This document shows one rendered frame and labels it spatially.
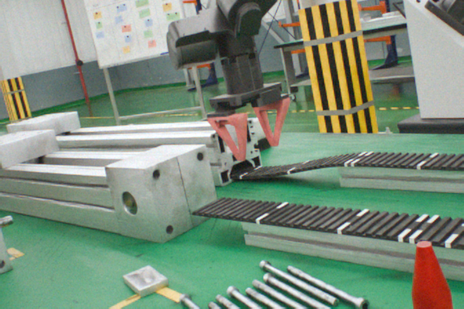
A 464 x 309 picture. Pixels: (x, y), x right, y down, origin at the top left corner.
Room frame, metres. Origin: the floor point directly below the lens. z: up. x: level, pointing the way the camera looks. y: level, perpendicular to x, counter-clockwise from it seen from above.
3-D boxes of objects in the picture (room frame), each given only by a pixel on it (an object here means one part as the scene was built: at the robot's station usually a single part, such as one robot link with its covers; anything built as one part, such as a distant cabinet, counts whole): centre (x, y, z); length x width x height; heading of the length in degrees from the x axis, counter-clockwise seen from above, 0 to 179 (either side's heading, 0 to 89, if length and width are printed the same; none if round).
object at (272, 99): (0.83, -0.05, 0.87); 0.07 x 0.07 x 0.09; 44
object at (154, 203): (0.69, 0.10, 0.83); 0.12 x 0.09 x 0.10; 134
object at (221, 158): (1.13, 0.28, 0.82); 0.80 x 0.10 x 0.09; 44
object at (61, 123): (1.31, 0.46, 0.87); 0.16 x 0.11 x 0.07; 44
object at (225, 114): (0.80, -0.01, 0.87); 0.07 x 0.07 x 0.09; 44
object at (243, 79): (0.82, -0.03, 0.94); 0.10 x 0.07 x 0.07; 134
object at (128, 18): (6.77, 0.91, 0.97); 1.51 x 0.50 x 1.95; 58
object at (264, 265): (0.44, -0.02, 0.78); 0.11 x 0.01 x 0.01; 28
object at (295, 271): (0.42, -0.05, 0.78); 0.11 x 0.01 x 0.01; 26
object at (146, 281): (0.51, 0.12, 0.78); 0.05 x 0.03 x 0.01; 29
